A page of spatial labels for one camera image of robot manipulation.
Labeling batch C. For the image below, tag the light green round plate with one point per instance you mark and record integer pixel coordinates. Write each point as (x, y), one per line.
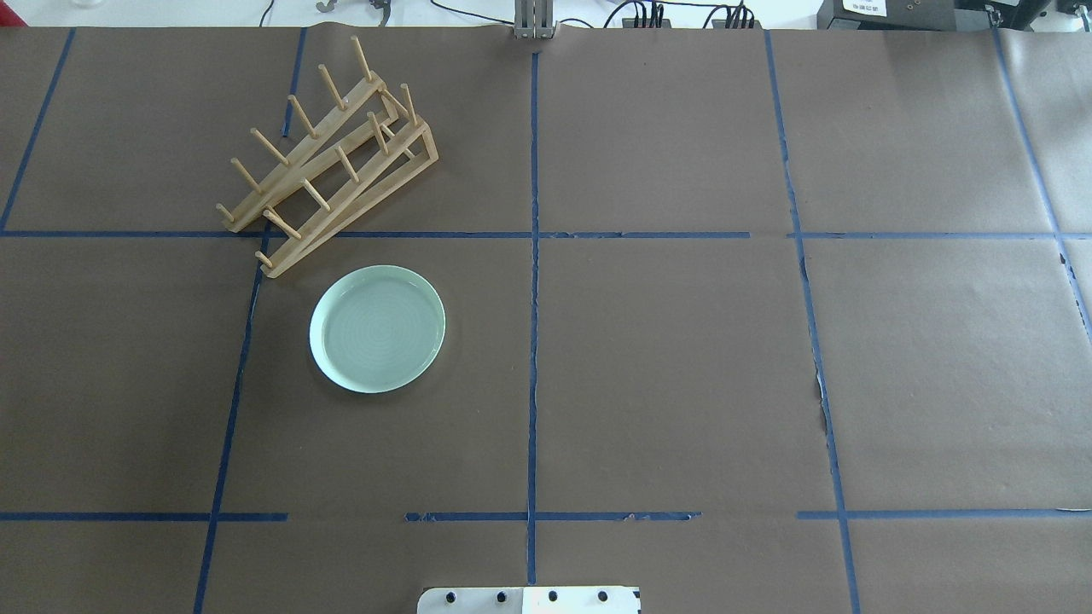
(377, 329)

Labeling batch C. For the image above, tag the wooden plate rack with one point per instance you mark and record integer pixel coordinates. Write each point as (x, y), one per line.
(368, 146)

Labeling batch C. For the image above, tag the grey aluminium post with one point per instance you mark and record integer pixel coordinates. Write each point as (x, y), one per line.
(534, 19)

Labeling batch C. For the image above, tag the white pedestal base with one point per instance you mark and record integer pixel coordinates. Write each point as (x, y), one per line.
(531, 599)

